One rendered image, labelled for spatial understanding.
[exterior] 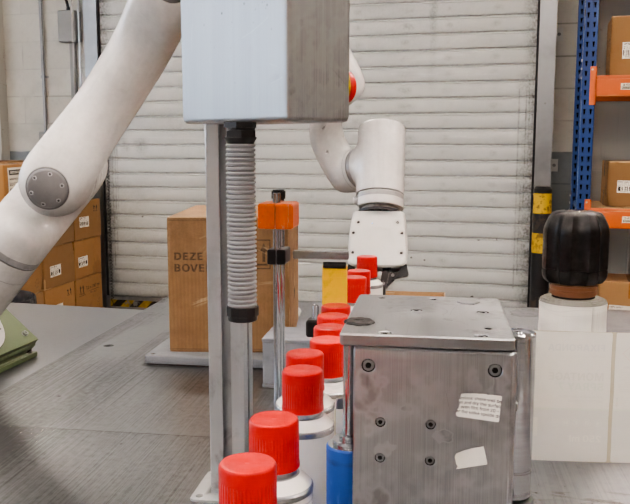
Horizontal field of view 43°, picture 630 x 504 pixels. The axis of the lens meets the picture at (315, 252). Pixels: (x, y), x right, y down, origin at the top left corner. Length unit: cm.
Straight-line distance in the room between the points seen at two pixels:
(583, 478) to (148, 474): 55
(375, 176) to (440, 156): 393
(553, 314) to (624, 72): 373
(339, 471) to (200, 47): 52
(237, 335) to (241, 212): 20
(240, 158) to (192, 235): 77
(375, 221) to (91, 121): 50
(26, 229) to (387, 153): 64
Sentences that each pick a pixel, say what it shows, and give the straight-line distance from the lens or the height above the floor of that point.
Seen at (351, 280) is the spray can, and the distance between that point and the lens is 107.
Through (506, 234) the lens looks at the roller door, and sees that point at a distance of 532.
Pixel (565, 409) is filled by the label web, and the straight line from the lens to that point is 93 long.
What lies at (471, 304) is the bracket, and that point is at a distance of 62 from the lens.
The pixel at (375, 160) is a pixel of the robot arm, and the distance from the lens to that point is 140.
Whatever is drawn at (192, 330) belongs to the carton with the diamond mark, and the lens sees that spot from 163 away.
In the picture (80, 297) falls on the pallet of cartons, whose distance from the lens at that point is 542.
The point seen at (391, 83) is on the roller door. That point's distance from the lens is 537.
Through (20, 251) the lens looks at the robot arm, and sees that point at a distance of 150.
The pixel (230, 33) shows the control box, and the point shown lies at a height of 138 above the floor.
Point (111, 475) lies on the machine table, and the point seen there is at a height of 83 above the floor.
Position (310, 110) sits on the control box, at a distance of 83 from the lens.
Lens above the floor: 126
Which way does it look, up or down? 8 degrees down
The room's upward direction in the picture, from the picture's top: straight up
